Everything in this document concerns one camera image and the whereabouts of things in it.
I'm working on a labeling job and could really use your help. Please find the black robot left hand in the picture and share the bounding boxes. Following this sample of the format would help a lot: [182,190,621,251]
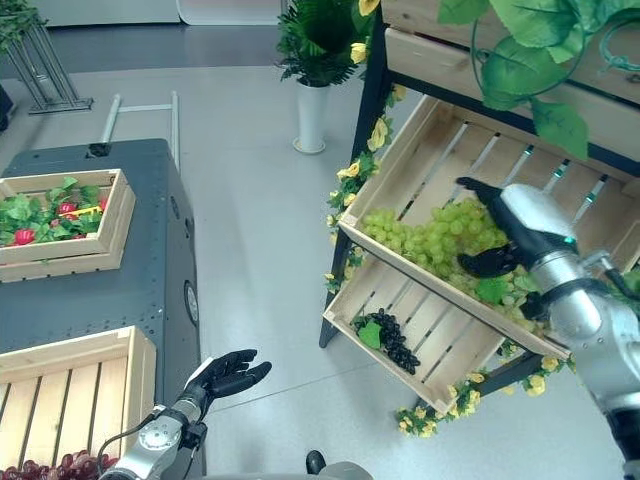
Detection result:
[185,349,274,410]

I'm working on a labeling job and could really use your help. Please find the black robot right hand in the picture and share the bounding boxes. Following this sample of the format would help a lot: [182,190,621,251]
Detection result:
[456,176,579,279]

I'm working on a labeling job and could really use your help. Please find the green grape bunch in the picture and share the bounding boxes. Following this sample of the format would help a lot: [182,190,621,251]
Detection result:
[360,208,426,261]
[407,197,509,281]
[449,262,551,337]

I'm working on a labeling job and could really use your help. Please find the wooden crate with green grapes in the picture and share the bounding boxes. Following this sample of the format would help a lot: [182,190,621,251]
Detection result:
[337,94,640,361]

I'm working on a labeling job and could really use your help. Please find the dark grey metal cart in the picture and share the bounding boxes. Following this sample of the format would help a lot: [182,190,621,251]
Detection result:
[0,138,202,480]

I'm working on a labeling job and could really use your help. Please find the green vine leaves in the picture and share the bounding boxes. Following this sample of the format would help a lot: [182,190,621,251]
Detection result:
[438,0,640,162]

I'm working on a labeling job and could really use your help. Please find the wooden crate with black grapes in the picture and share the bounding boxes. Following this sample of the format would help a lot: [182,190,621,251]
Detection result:
[322,255,507,415]

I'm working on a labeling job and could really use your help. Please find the grey robot torso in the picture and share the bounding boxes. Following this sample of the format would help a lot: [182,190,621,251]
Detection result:
[314,462,384,480]

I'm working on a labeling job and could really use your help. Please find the wide slatted wooden crate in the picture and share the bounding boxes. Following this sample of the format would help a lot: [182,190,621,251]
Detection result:
[0,325,158,480]

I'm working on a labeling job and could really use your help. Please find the red grape bunch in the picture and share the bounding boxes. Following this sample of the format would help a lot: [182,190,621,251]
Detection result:
[0,449,120,480]

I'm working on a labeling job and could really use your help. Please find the black grape bunch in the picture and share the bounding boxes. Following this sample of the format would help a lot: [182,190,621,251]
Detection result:
[368,308,422,376]

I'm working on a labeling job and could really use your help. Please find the yellow flower garland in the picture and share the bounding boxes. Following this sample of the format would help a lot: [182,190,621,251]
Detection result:
[348,0,382,66]
[322,83,407,296]
[394,339,577,440]

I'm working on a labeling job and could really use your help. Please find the plain wooden crate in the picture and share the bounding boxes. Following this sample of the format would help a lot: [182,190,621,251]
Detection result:
[380,0,640,91]
[383,26,640,136]

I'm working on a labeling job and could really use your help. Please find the wooden crate with leafy produce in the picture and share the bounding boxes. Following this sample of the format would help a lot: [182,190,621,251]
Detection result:
[0,168,137,284]

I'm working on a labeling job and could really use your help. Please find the yellow plastic item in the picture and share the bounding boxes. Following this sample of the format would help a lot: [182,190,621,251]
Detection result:
[58,206,104,222]

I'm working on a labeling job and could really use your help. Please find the white tall vase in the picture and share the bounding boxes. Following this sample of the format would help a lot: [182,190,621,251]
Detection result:
[292,79,333,154]

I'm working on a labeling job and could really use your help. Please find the green leaf bedding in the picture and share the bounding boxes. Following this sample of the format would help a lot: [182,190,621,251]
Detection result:
[0,176,105,247]

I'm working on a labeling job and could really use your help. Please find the green fern plant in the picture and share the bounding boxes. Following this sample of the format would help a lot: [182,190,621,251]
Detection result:
[274,0,374,89]

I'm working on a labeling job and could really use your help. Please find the grey metal plant stand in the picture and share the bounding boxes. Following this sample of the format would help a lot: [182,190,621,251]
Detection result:
[3,18,95,116]

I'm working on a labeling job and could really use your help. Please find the green potted foliage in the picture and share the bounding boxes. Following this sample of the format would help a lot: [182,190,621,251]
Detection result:
[0,0,50,55]

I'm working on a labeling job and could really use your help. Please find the teal cord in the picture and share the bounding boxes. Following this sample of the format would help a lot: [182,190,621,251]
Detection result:
[598,17,640,74]

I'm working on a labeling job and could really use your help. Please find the black metal shelf frame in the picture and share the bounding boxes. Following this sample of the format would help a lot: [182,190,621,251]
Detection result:
[318,0,640,411]

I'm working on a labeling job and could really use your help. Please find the grey metal tube frame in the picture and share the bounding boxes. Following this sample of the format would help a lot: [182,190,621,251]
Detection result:
[98,91,182,169]

